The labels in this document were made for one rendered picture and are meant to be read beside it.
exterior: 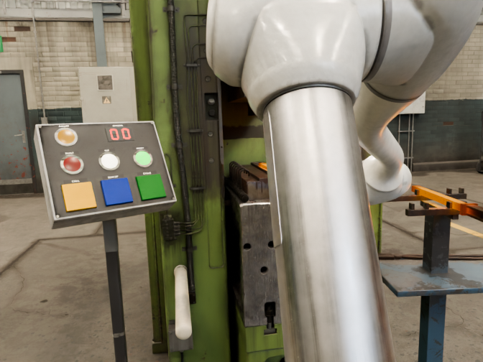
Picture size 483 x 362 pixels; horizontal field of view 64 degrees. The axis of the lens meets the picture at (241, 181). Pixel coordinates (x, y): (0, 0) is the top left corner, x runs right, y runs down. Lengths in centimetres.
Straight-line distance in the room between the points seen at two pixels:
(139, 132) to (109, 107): 549
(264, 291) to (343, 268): 106
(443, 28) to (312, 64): 16
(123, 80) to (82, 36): 125
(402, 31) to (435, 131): 854
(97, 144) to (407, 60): 89
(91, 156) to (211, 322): 85
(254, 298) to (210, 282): 24
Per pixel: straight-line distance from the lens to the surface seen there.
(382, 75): 52
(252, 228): 132
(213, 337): 169
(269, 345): 151
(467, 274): 155
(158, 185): 116
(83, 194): 110
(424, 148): 889
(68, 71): 755
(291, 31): 42
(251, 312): 143
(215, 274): 157
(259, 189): 135
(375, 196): 101
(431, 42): 51
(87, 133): 119
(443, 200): 142
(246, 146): 181
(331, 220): 36
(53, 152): 115
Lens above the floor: 120
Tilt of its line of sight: 9 degrees down
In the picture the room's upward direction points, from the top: 2 degrees counter-clockwise
